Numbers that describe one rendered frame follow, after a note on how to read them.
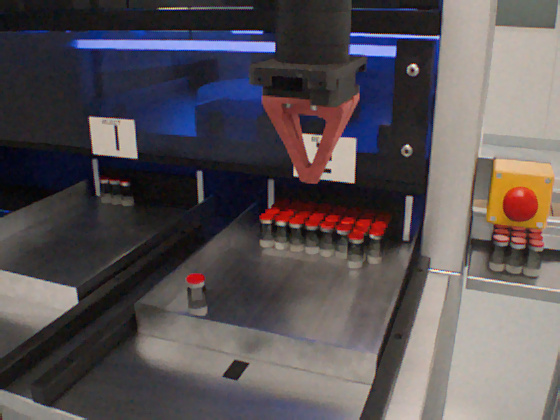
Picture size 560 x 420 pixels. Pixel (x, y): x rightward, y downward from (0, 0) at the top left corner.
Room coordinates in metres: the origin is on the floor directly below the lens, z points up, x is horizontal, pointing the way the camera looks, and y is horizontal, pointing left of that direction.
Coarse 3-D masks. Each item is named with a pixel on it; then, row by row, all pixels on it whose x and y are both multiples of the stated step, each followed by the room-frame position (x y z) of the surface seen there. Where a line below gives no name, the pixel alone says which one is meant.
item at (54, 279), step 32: (64, 192) 0.89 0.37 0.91; (0, 224) 0.75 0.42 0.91; (32, 224) 0.81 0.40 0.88; (64, 224) 0.81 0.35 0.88; (96, 224) 0.81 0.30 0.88; (128, 224) 0.81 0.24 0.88; (160, 224) 0.81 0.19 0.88; (0, 256) 0.69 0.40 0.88; (32, 256) 0.69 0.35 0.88; (64, 256) 0.69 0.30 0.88; (96, 256) 0.69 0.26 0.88; (128, 256) 0.63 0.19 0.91; (0, 288) 0.59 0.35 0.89; (32, 288) 0.57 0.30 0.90; (64, 288) 0.55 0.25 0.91; (96, 288) 0.57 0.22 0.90
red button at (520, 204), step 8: (512, 192) 0.60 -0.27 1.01; (520, 192) 0.59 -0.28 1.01; (528, 192) 0.59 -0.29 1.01; (504, 200) 0.60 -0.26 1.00; (512, 200) 0.59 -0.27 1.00; (520, 200) 0.59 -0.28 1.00; (528, 200) 0.58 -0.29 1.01; (536, 200) 0.59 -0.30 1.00; (504, 208) 0.60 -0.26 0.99; (512, 208) 0.59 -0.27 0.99; (520, 208) 0.58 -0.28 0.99; (528, 208) 0.58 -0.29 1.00; (536, 208) 0.58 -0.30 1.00; (512, 216) 0.59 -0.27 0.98; (520, 216) 0.58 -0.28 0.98; (528, 216) 0.58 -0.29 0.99
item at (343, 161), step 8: (304, 136) 0.72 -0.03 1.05; (312, 136) 0.71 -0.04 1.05; (320, 136) 0.71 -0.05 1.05; (304, 144) 0.72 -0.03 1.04; (312, 144) 0.71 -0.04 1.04; (344, 144) 0.70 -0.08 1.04; (352, 144) 0.69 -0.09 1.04; (312, 152) 0.71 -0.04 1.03; (336, 152) 0.70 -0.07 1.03; (344, 152) 0.70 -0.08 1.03; (352, 152) 0.69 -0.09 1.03; (312, 160) 0.71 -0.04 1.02; (336, 160) 0.70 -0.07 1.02; (344, 160) 0.70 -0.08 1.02; (352, 160) 0.69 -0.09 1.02; (328, 168) 0.70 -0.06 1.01; (336, 168) 0.70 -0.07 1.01; (344, 168) 0.70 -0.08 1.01; (352, 168) 0.69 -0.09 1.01; (328, 176) 0.70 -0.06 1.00; (336, 176) 0.70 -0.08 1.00; (344, 176) 0.70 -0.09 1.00; (352, 176) 0.69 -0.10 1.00
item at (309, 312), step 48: (240, 240) 0.75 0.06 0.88; (240, 288) 0.60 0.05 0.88; (288, 288) 0.60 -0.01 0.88; (336, 288) 0.60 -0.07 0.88; (384, 288) 0.60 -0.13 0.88; (192, 336) 0.48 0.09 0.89; (240, 336) 0.47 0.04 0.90; (288, 336) 0.45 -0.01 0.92; (336, 336) 0.50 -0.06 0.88; (384, 336) 0.46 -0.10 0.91
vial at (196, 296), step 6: (204, 282) 0.54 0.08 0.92; (192, 288) 0.54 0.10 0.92; (198, 288) 0.54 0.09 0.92; (204, 288) 0.54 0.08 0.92; (192, 294) 0.53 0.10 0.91; (198, 294) 0.53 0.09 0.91; (204, 294) 0.54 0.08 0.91; (192, 300) 0.53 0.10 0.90; (198, 300) 0.53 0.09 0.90; (204, 300) 0.54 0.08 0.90; (192, 306) 0.53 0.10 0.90; (198, 306) 0.53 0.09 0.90; (204, 306) 0.54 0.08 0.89; (192, 312) 0.53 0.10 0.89; (198, 312) 0.53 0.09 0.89; (204, 312) 0.54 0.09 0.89
